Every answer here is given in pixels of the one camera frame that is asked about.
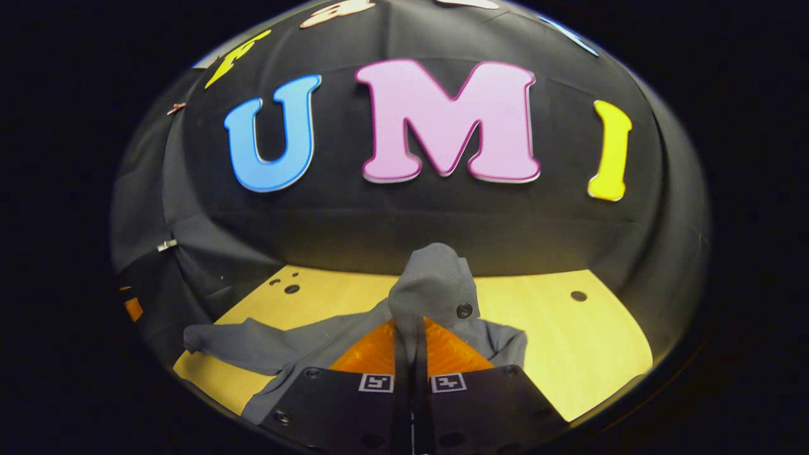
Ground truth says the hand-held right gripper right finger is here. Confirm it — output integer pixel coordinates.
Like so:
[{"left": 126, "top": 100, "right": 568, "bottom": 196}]
[{"left": 412, "top": 316, "right": 569, "bottom": 455}]

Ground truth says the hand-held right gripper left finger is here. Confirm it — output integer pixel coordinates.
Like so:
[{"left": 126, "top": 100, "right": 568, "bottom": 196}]
[{"left": 260, "top": 318, "right": 413, "bottom": 455}]

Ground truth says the grey button shirt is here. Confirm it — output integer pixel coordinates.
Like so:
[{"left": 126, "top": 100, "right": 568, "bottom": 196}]
[{"left": 183, "top": 243, "right": 528, "bottom": 425}]

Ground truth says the black backdrop cloth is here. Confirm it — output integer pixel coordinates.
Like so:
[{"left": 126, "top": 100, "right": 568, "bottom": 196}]
[{"left": 111, "top": 0, "right": 712, "bottom": 380}]

